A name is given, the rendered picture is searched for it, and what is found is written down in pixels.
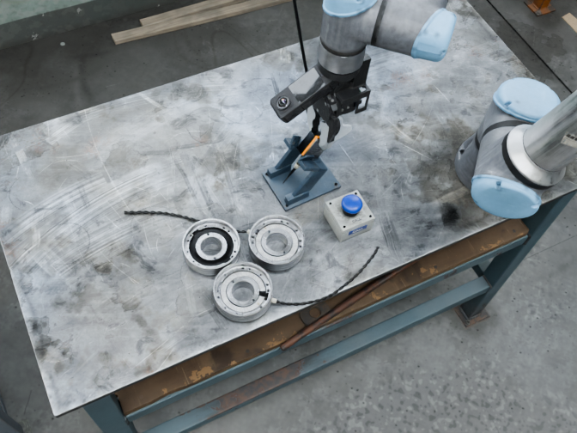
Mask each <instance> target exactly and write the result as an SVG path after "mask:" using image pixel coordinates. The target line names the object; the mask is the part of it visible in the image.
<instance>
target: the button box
mask: <svg viewBox="0 0 577 433"><path fill-rule="evenodd" d="M349 194H355V195H356V196H358V197H359V198H360V199H361V201H362V208H361V210H360V211H359V212H358V213H355V214H349V213H348V212H346V211H344V210H343V208H342V206H341V202H342V199H343V197H345V196H346V195H349ZM323 215H324V216H325V219H326V220H327V222H328V223H329V225H330V226H331V229H332V230H333V232H334V234H335V235H336V237H337V238H338V240H339V242H342V241H346V240H348V239H350V238H353V237H355V236H357V235H360V234H363V233H365V232H367V231H369V230H371V229H372V227H373V224H374V219H375V217H374V215H373V213H372V212H371V210H370V209H369V208H368V206H367V204H366V203H365V201H364V200H363V198H362V196H361V194H360V193H359V192H358V191H357V190H356V191H353V192H350V193H348V194H345V195H343V196H341V197H338V198H334V199H333V200H330V201H328V202H325V209H324V214H323Z"/></svg>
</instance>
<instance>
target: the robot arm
mask: <svg viewBox="0 0 577 433"><path fill-rule="evenodd" d="M447 2H448V0H324V2H323V15H322V22H321V29H320V36H319V49H318V63H317V64H316V65H315V66H313V67H312V68H311V69H310V70H309V71H307V72H306V73H305V74H303V75H302V76H300V77H299V78H298V79H296V80H295V81H294V82H292V83H291V84H289V85H288V86H287V87H286V88H285V89H284V90H282V91H281V92H280V93H278V94H277V95H275V96H274V97H273V98H271V99H270V105H271V107H272V108H273V110H274V111H275V113H276V115H277V117H278V118H279V119H280V120H281V121H283V122H284V123H288V122H290V121H291V120H292V119H294V118H295V117H297V116H298V115H299V114H301V113H303V112H304V111H305V110H306V113H307V122H308V126H309V130H310V131H319V122H320V121H322V120H324V121H322V122H320V128H321V135H320V136H319V138H320V141H319V147H320V148H321V149H322V150H326V149H329V148H330V147H331V146H332V145H333V143H334V142H335V141H337V140H338V139H339V138H341V137H343V136H345V135H347V134H348V133H349V132H350V131H351V125H344V124H343V118H342V117H340V115H343V114H346V113H350V112H353V111H354V110H355V114H357V113H360V112H363V111H365V110H367V104H368V100H369V96H370V93H371V89H370V88H369V86H368V85H367V84H366V81H367V74H368V70H369V66H370V63H371V58H370V56H369V55H368V54H366V53H365V51H366V48H367V45H370V46H376V47H378V48H382V49H385V50H388V51H392V52H397V53H401V54H403V55H407V56H411V57H412V58H414V59H417V58H420V59H425V60H428V61H433V62H439V61H441V60H442V59H443V58H444V57H445V55H446V51H447V48H448V47H449V44H450V41H451V38H452V33H453V30H454V27H455V24H456V20H457V16H456V15H455V14H454V13H453V12H450V11H447V10H446V5H447ZM360 88H365V89H366V90H364V91H362V92H361V91H360ZM365 97H367V99H366V102H365V106H362V107H359V105H360V104H361V102H362V99H363V98H365ZM576 159H577V90H576V91H575V92H573V93H572V94H571V95H570V96H569V97H568V98H566V99H565V100H564V101H562V102H560V100H559V98H558V96H557V95H556V93H555V92H554V91H553V90H551V89H550V88H549V87H548V86H546V85H545V84H543V83H541V82H538V81H536V80H532V79H529V78H522V77H520V78H514V79H512V80H507V81H505V82H504V83H503V84H502V85H501V86H500V87H499V88H498V89H497V91H496V92H495V93H494V95H493V100H492V101H491V103H490V105H489V108H488V110H487V112H486V114H485V116H484V118H483V121H482V123H481V124H480V126H479V128H478V130H477V132H476V133H474V134H473V135H472V136H471V137H469V138H468V139H467V140H465V141H464V142H463V143H462V145H461V146H460V148H459V151H458V153H457V155H456V156H455V161H454V166H455V170H456V173H457V176H458V177H459V179H460V180H461V182H462V183H463V184H464V185H465V186H466V187H467V188H468V189H470V190H471V196H472V198H473V200H474V202H475V203H476V204H477V205H478V206H479V207H480V208H481V209H483V210H485V211H487V212H488V213H490V214H492V215H495V216H498V217H505V218H513V219H517V218H525V217H529V216H532V215H533V214H535V213H536V212H537V211H538V208H539V205H540V204H541V202H542V200H541V196H542V194H543V193H544V192H545V191H546V190H548V189H549V188H551V187H552V186H554V185H555V184H557V183H558V182H559V181H560V180H561V179H562V178H563V176H564V174H565V171H566V166H567V165H568V164H570V163H571V162H573V161H575V160H576Z"/></svg>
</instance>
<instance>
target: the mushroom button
mask: <svg viewBox="0 0 577 433"><path fill-rule="evenodd" d="M341 206H342V208H343V210H344V211H346V212H348V213H349V214H355V213H358V212H359V211H360V210H361V208H362V201H361V199H360V198H359V197H358V196H356V195H355V194H349V195H346V196H345V197H343V199H342V202H341Z"/></svg>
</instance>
